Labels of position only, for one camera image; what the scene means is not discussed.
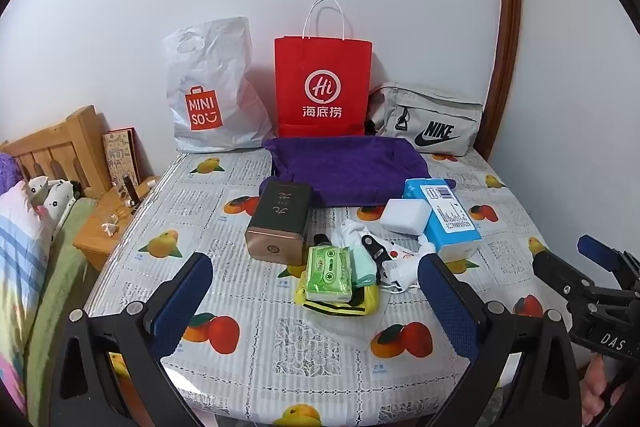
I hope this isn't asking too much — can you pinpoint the yellow sock with black stripe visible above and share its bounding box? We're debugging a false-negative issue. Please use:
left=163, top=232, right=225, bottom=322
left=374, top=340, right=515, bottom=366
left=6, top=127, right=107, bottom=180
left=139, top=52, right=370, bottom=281
left=295, top=269, right=381, bottom=319

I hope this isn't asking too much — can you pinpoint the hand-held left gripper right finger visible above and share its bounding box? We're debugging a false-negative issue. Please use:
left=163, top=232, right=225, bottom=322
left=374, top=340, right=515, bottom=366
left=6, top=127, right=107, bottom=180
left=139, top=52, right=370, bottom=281
left=417, top=253, right=583, bottom=427

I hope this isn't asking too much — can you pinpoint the green blanket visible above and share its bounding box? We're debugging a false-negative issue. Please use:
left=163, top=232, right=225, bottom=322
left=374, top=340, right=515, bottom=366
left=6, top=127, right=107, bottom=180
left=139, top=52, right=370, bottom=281
left=25, top=198, right=101, bottom=390

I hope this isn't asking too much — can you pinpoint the green tissue packet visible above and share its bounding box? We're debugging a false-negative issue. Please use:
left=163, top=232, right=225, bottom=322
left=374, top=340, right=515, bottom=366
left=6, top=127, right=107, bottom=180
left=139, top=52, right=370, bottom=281
left=305, top=246, right=353, bottom=303

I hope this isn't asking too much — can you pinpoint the grey waist bag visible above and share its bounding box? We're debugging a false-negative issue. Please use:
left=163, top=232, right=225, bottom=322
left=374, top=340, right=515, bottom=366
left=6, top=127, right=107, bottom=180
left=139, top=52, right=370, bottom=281
left=369, top=83, right=485, bottom=156

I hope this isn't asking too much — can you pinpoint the white and mint sock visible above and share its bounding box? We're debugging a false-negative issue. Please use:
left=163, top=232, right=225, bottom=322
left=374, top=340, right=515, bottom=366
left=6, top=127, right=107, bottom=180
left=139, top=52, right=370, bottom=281
left=340, top=219, right=378, bottom=290

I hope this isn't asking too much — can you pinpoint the purple fabric storage bin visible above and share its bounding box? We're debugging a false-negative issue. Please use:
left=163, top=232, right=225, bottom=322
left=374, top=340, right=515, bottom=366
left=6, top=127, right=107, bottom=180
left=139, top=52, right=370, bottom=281
left=259, top=134, right=457, bottom=208

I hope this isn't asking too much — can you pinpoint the patterned book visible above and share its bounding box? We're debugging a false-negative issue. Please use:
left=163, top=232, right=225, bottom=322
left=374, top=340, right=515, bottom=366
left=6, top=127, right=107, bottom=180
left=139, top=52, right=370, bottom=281
left=102, top=128, right=142, bottom=188

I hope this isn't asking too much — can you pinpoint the white plastic shopping bag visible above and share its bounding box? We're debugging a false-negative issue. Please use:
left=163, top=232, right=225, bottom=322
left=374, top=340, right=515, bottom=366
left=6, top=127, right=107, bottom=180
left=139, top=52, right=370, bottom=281
left=162, top=17, right=275, bottom=154

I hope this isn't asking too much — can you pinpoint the person's right hand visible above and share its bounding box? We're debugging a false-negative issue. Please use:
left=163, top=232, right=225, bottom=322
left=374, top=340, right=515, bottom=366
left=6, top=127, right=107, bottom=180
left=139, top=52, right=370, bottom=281
left=581, top=352, right=623, bottom=427

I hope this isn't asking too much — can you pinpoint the white pillow with black dots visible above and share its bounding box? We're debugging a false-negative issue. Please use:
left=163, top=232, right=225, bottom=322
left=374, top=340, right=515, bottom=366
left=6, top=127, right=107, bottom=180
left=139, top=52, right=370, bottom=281
left=27, top=176, right=82, bottom=228

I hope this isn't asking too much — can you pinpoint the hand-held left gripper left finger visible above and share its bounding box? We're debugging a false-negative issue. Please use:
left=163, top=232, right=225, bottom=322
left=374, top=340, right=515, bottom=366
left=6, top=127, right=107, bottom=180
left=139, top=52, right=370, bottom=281
left=50, top=252, right=215, bottom=427

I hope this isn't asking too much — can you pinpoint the brown wooden door frame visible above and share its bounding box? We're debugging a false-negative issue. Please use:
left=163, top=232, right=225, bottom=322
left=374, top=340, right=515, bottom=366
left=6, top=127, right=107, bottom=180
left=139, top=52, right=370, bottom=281
left=480, top=0, right=523, bottom=162

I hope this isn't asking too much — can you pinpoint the red paper bag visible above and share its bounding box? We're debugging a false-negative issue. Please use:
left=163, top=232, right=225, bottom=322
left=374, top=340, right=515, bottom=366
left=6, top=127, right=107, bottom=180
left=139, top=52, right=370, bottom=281
left=274, top=0, right=373, bottom=138

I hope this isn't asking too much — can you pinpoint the wooden headboard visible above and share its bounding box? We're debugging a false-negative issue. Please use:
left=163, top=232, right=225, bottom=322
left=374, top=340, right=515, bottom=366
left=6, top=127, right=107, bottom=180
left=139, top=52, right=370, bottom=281
left=0, top=105, right=113, bottom=198

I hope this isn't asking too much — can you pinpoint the bronze tea tin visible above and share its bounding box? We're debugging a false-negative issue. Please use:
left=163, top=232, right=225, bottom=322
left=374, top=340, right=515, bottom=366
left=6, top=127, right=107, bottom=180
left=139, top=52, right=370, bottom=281
left=245, top=180, right=313, bottom=267

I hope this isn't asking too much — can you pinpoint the white rectangular box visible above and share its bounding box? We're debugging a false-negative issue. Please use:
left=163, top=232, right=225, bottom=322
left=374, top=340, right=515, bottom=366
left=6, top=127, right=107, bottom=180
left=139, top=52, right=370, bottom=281
left=381, top=198, right=433, bottom=237

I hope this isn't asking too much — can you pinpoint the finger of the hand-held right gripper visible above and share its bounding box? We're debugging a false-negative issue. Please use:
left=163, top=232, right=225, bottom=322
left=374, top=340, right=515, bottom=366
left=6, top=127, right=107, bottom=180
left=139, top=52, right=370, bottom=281
left=576, top=234, right=640, bottom=294
left=531, top=251, right=601, bottom=308

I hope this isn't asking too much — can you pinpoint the blue tissue pack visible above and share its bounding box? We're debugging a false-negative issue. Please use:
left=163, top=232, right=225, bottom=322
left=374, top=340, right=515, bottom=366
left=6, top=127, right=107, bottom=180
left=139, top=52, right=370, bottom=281
left=402, top=178, right=482, bottom=264

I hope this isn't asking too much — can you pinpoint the wooden nightstand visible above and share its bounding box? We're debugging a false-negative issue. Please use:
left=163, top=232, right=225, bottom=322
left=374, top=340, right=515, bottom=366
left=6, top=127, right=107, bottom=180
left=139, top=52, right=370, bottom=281
left=73, top=177, right=161, bottom=270

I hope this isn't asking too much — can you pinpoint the striped colourful bedding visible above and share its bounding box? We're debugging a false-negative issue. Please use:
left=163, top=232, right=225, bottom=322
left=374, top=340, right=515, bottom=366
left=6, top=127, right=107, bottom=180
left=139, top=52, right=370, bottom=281
left=0, top=181, right=56, bottom=410

